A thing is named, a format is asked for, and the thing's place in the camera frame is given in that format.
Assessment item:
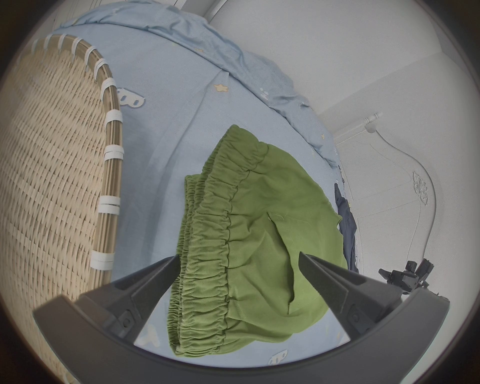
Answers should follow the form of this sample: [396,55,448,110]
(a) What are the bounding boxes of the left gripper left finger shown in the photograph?
[76,256,181,340]

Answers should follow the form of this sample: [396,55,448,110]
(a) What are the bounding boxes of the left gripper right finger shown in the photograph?
[298,251,404,343]

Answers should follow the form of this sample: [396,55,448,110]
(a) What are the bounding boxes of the green shorts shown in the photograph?
[167,125,349,358]

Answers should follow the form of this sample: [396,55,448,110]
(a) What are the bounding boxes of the dark blue garment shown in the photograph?
[333,182,359,274]

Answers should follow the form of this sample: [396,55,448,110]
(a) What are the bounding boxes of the round woven basket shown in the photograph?
[0,33,125,384]

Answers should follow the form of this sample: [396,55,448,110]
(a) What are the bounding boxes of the bed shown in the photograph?
[22,5,451,374]

